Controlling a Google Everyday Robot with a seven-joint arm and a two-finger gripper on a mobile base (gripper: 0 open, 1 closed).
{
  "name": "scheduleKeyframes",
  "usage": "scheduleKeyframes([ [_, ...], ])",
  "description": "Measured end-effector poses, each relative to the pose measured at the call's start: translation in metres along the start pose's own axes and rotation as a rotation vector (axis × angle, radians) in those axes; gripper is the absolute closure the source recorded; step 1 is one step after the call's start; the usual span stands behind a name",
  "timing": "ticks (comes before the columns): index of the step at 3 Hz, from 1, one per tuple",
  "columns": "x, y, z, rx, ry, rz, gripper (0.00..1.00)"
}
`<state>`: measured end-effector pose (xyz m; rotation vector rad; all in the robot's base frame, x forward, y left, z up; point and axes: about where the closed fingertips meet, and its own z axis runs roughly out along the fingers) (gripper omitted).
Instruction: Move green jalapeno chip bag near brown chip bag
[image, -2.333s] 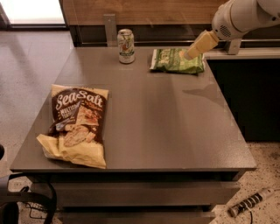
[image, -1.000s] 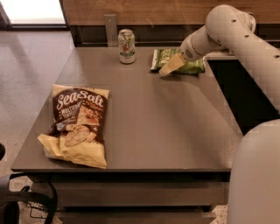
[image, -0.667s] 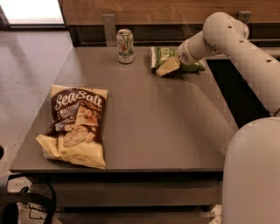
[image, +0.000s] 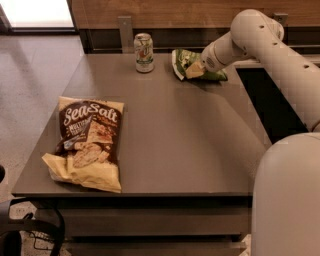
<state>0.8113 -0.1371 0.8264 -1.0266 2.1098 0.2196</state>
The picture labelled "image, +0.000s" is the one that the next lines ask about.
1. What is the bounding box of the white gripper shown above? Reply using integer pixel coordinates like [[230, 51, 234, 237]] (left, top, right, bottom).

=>
[[186, 32, 250, 79]]

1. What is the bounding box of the green jalapeno chip bag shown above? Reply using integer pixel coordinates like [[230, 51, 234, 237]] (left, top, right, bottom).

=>
[[172, 49, 228, 81]]

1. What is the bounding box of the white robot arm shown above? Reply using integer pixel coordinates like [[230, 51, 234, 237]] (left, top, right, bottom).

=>
[[186, 9, 320, 256]]

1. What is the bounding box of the brown sea salt chip bag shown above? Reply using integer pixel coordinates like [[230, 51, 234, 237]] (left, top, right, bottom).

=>
[[42, 96, 124, 193]]

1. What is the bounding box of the silver green soda can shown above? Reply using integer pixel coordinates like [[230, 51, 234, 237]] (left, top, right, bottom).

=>
[[134, 33, 154, 73]]

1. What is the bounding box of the grey upper drawer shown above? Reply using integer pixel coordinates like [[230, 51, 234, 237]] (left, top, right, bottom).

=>
[[60, 209, 251, 237]]

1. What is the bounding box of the grey drawer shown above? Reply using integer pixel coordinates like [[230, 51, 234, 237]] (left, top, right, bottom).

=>
[[66, 242, 246, 256], [60, 209, 251, 237]]

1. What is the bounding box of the grey lower drawer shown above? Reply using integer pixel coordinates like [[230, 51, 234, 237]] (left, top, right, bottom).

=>
[[66, 242, 246, 256]]

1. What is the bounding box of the black chair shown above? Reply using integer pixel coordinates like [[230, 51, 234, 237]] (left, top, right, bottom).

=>
[[0, 164, 66, 256]]

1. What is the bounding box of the left metal bracket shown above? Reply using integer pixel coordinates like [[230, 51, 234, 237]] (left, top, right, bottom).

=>
[[118, 16, 134, 54]]

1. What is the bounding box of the metal bracket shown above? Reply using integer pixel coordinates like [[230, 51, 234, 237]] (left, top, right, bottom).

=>
[[118, 16, 134, 54], [272, 13, 288, 27]]

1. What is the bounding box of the right metal bracket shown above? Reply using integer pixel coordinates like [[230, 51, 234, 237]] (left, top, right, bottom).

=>
[[272, 13, 288, 27]]

